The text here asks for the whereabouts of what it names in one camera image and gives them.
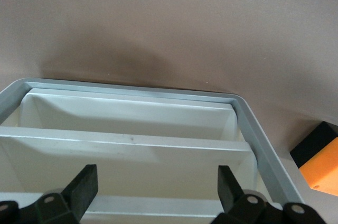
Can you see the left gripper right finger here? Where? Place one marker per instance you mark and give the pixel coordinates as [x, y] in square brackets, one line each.
[231, 195]

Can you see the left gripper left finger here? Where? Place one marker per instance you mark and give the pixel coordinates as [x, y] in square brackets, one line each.
[82, 192]

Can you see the white drawer cabinet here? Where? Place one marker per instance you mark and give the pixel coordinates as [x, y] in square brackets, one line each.
[261, 142]

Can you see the white plastic drawer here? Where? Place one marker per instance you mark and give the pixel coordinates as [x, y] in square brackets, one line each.
[158, 205]

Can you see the orange button box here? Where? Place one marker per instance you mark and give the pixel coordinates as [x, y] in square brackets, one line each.
[324, 166]

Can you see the brown table cover sheet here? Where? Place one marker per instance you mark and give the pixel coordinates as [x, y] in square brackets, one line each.
[169, 23]

